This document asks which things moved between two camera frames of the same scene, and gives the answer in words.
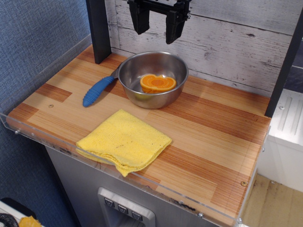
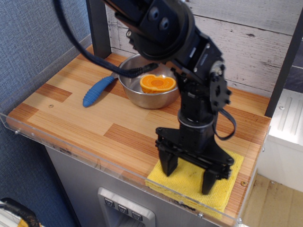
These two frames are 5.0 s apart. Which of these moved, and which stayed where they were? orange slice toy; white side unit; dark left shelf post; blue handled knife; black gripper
Moved: black gripper
Stayed: dark left shelf post; blue handled knife; white side unit; orange slice toy
